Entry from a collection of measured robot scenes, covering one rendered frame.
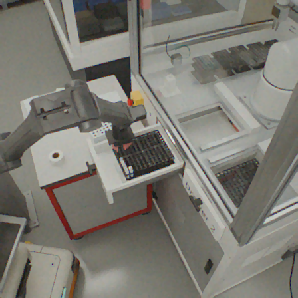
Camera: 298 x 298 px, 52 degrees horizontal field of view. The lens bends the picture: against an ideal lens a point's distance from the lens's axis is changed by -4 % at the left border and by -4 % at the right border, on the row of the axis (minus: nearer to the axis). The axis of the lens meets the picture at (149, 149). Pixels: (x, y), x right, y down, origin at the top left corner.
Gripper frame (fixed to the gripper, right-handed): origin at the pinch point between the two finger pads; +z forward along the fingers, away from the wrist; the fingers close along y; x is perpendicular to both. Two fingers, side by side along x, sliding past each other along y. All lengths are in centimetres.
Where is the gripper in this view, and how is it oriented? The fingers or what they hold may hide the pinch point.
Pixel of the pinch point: (120, 148)
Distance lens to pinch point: 126.5
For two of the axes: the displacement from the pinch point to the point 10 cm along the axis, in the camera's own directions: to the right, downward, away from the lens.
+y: -9.4, 2.6, -2.4
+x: 3.5, 7.5, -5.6
